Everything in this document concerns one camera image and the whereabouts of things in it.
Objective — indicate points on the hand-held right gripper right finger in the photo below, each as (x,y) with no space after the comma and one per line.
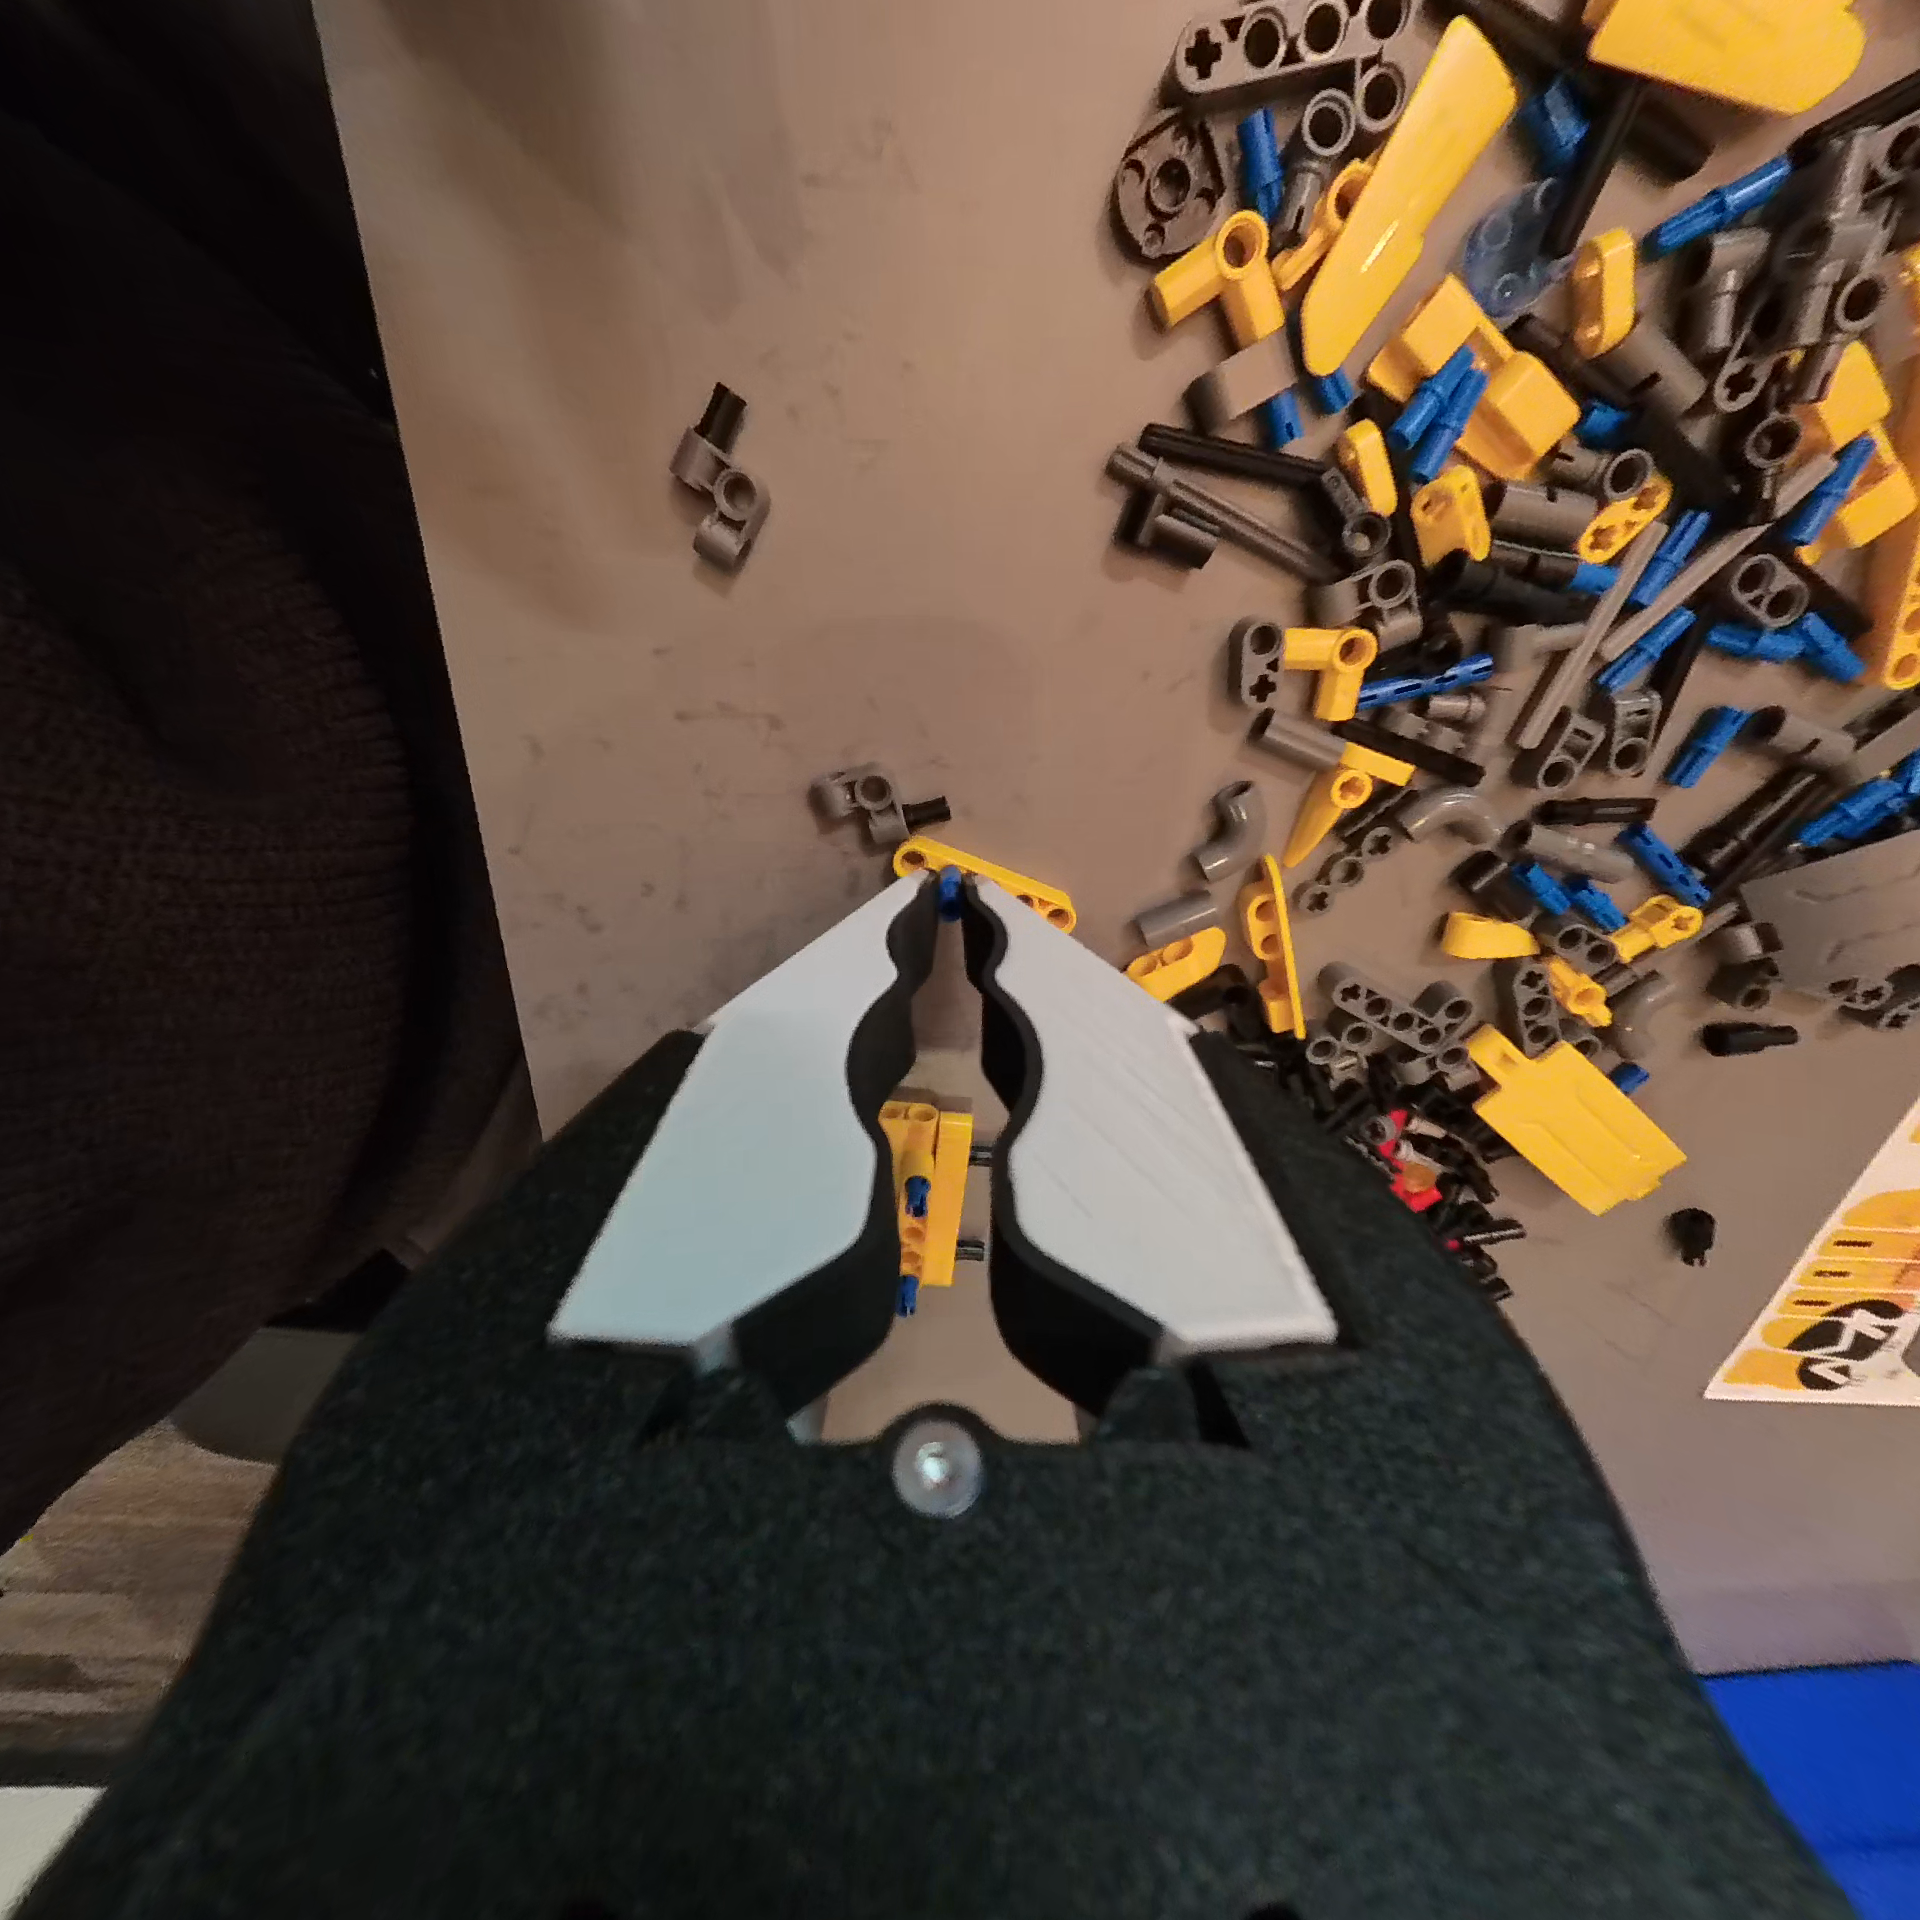
(1154,1201)

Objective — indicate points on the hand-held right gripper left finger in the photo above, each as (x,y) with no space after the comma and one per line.
(733,1184)

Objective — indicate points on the yellow thin holed beam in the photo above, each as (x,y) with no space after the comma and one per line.
(1019,896)

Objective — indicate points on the yellow beam assembly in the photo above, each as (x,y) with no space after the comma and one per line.
(945,1184)

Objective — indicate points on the grey connector with black pin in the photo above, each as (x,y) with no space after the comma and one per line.
(869,795)
(729,503)

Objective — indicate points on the pile of toy building pieces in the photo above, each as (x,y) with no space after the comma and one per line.
(1569,1119)

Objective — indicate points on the short black pin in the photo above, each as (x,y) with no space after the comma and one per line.
(1689,1232)

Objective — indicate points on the long black pin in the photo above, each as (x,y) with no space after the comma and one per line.
(1740,1035)

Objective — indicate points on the yellow grey sticker sheet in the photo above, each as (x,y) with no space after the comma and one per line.
(1845,1319)

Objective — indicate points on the blue plastic bin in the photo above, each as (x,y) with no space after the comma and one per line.
(1828,1799)

